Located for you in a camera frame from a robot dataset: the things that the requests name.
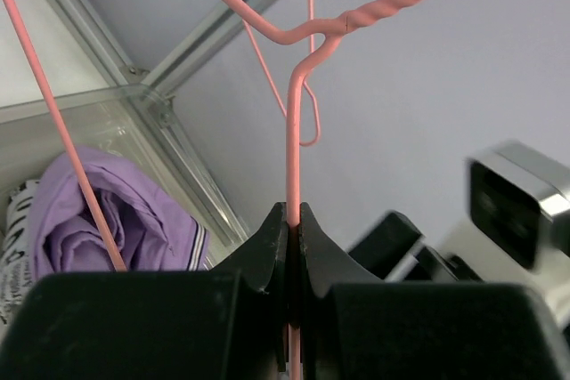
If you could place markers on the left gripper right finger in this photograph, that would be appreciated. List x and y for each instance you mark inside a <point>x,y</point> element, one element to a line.
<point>356,326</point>

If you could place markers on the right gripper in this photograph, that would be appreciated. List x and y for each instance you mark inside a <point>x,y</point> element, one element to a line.
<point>395,250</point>

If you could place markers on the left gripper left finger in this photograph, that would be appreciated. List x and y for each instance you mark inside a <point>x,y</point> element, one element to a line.
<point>225,323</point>

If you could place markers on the purple trousers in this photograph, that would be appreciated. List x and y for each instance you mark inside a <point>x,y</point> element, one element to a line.
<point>151,230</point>

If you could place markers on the pink hanger with purple trousers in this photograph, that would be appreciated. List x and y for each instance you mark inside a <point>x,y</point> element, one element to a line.
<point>333,29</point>

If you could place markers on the newspaper print trousers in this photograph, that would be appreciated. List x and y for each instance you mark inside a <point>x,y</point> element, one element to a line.
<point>16,276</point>

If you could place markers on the pink wire hanger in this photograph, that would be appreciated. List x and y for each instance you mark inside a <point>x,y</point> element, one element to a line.
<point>306,86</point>

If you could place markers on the clear plastic bin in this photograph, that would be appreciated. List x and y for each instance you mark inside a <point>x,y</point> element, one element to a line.
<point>133,122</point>

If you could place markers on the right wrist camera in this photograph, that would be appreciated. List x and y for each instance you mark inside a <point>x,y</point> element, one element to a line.
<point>519,198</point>

